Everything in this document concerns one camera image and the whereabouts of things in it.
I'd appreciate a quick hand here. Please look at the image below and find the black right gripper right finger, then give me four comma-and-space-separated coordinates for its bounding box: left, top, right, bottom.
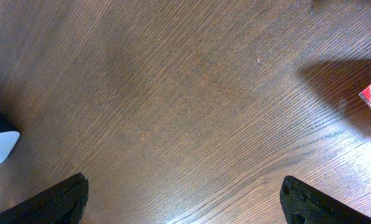
280, 175, 371, 224

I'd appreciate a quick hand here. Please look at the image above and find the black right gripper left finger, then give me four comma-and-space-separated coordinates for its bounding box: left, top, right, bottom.
0, 173, 89, 224

